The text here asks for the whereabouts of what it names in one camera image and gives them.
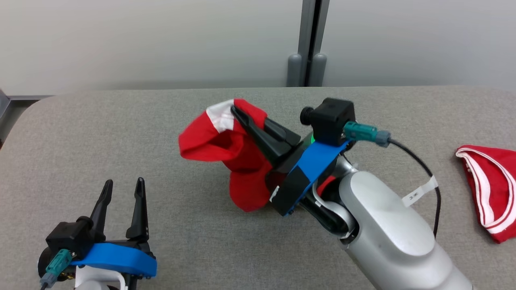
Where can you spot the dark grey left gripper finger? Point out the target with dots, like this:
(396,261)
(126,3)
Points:
(140,213)
(102,209)

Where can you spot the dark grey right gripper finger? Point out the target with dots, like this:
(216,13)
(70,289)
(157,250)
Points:
(284,132)
(262,139)

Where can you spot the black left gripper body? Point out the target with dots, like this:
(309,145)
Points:
(129,245)

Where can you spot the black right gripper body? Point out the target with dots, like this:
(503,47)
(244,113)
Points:
(288,189)

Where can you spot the red white garment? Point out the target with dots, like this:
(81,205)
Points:
(209,145)

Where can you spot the red jersey white striped sleeves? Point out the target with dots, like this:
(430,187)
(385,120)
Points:
(500,181)

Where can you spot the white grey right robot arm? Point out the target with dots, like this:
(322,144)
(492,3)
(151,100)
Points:
(383,225)

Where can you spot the blue left camera bracket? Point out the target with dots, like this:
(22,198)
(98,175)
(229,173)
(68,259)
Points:
(117,259)

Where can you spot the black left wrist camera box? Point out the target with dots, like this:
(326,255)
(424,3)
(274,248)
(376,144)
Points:
(68,239)

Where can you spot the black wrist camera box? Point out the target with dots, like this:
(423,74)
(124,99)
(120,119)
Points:
(332,119)
(68,239)

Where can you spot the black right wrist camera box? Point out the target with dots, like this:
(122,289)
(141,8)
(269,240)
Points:
(332,119)

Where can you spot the grey cylinder post foot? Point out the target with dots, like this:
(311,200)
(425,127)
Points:
(319,71)
(294,72)

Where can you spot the teal left camera connector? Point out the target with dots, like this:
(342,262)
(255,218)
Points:
(58,264)

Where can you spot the teal camera connector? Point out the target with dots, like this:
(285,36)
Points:
(360,131)
(58,264)

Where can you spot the teal right camera connector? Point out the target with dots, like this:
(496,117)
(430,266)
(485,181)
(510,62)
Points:
(360,131)

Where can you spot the grey partition post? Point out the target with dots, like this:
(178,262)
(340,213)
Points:
(304,24)

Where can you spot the grey baseboard rail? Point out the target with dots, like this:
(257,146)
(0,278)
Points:
(28,97)

